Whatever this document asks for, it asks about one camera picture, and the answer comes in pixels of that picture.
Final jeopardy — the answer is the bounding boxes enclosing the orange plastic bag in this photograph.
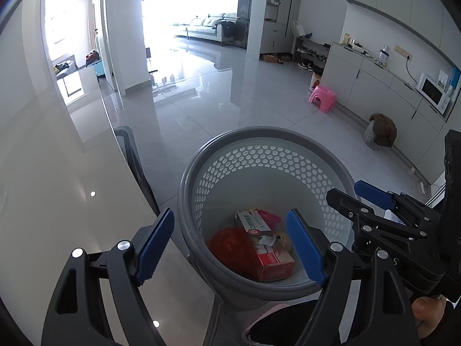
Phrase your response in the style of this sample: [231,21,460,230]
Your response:
[209,226,262,278]

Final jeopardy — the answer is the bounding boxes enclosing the tall grey shelf cabinet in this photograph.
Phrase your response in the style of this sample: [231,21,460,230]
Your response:
[259,0,305,56]

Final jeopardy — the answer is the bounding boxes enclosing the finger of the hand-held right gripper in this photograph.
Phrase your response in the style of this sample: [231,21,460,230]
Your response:
[354,180,442,226]
[326,187,429,250]

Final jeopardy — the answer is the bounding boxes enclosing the light grey sofa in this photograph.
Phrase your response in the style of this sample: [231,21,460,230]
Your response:
[173,12,238,42]

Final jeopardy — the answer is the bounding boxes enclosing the white room door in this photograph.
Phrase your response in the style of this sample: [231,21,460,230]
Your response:
[94,0,119,92]

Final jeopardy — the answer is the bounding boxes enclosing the dark pink packet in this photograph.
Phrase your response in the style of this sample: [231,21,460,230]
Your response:
[256,208,282,230]

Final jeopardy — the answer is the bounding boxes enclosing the grey perforated basket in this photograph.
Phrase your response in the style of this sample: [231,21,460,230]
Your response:
[176,126,361,311]

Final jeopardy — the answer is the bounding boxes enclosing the shoe rack with shoes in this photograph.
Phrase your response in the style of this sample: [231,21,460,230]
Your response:
[293,36,331,71]

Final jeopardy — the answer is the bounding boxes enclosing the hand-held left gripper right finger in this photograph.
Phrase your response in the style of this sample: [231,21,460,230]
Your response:
[286,208,420,346]

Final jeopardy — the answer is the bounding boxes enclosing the black chair back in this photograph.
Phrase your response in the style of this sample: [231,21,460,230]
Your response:
[115,126,161,215]

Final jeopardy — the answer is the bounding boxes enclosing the black power cable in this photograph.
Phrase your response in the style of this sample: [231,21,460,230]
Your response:
[405,56,415,88]

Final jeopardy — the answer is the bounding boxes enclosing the grey lower counter cabinets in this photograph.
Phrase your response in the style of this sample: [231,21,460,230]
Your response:
[319,42,451,184]

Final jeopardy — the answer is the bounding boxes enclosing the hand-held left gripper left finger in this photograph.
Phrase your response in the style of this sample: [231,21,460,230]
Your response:
[41,207,176,346]

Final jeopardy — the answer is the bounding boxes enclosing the checked fabric bag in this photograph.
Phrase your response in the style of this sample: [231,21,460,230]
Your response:
[362,121,380,151]

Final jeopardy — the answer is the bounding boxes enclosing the white and red medicine box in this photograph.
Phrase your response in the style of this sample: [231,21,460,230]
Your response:
[235,209,279,234]

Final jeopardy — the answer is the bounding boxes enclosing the red toothpaste box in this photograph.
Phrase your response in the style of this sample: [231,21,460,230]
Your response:
[248,232,296,283]

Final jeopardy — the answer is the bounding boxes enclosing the bed with dark bedding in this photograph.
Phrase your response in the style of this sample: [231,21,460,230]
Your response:
[54,56,78,77]

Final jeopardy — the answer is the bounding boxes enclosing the beige curtain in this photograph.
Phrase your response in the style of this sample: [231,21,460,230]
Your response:
[87,0,98,51]

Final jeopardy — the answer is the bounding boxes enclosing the person's right hand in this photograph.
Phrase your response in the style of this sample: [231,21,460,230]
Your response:
[411,295,447,333]

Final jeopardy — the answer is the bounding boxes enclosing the dark tall fridge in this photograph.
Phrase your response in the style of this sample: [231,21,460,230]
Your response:
[238,0,254,49]

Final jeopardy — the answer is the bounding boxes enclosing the pink plastic stool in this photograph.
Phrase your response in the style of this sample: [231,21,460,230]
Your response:
[309,85,337,113]

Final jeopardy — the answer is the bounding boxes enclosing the dark jacket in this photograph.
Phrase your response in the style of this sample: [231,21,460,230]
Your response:
[215,20,236,46]

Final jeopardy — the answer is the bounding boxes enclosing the white microwave oven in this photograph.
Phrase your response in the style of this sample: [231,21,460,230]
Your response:
[416,73,451,116]

